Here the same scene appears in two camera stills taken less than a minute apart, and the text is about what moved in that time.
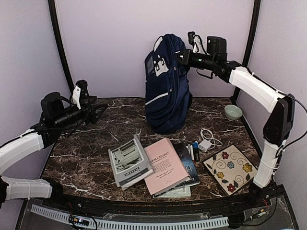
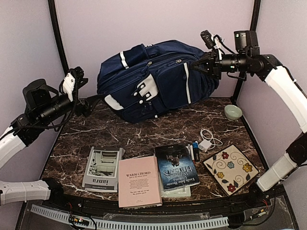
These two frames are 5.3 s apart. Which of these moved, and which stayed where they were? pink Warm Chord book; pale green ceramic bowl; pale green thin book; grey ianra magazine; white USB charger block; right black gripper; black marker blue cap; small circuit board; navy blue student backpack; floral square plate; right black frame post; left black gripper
Moved: grey ianra magazine; pink Warm Chord book; left black gripper; right black gripper; navy blue student backpack
Stayed: black marker blue cap; floral square plate; small circuit board; white USB charger block; pale green ceramic bowl; pale green thin book; right black frame post
